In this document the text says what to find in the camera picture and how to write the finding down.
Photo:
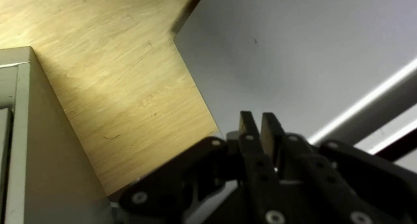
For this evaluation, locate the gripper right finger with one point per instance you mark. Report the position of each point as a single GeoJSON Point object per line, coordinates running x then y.
{"type": "Point", "coordinates": [355, 171]}

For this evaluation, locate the white cabinet drawer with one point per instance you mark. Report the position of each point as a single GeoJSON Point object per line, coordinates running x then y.
{"type": "Point", "coordinates": [7, 87]}

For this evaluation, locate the white file cabinet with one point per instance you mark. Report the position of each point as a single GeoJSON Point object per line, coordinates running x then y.
{"type": "Point", "coordinates": [49, 152]}

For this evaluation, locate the grey baseboard strip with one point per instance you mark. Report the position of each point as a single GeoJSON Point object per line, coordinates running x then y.
{"type": "Point", "coordinates": [378, 116]}

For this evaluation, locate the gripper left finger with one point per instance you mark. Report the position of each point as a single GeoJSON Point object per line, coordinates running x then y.
{"type": "Point", "coordinates": [182, 171]}

